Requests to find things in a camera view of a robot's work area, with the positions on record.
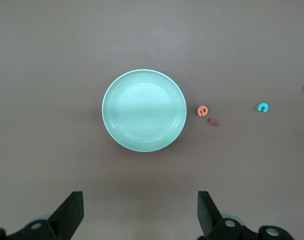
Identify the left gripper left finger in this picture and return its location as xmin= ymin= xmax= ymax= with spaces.
xmin=0 ymin=191 xmax=84 ymax=240

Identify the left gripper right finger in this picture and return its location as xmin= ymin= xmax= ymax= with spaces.
xmin=195 ymin=190 xmax=292 ymax=240

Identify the orange letter e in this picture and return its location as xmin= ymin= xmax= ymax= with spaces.
xmin=196 ymin=104 xmax=209 ymax=117

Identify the green round plate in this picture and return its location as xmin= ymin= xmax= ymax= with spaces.
xmin=102 ymin=68 xmax=188 ymax=153

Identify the brown table cover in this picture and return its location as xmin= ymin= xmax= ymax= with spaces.
xmin=0 ymin=0 xmax=304 ymax=240

